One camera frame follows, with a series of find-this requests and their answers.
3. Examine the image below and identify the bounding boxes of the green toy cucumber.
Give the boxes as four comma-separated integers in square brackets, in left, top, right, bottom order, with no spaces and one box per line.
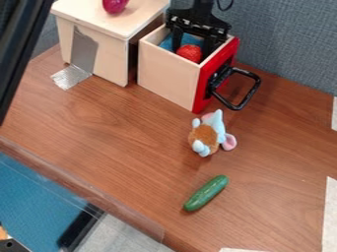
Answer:
[181,174,231,213]

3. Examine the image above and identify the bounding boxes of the blue cloth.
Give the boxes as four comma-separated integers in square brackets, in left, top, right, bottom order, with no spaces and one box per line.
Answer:
[158,31,206,53]

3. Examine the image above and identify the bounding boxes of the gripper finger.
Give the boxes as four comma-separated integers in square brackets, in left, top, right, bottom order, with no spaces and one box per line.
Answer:
[170,26,185,53]
[198,33,219,64]

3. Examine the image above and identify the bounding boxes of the drawer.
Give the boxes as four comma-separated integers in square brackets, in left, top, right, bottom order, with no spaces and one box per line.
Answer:
[136,23,262,115]

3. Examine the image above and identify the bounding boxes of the blue plush animal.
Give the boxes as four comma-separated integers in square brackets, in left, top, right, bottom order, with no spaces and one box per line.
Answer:
[186,108,238,158]

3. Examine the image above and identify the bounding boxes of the red toy strawberry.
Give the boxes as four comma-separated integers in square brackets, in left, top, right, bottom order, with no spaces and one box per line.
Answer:
[174,44,205,64]

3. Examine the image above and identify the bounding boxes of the pink toy fruit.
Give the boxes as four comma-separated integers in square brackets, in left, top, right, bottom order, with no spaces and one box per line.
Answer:
[101,0,131,15]

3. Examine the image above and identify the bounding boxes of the cabinet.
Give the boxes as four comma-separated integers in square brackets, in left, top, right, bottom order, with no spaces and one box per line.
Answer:
[48,0,171,88]

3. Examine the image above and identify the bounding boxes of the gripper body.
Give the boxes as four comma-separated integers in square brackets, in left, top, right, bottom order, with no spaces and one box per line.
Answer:
[164,7,234,39]

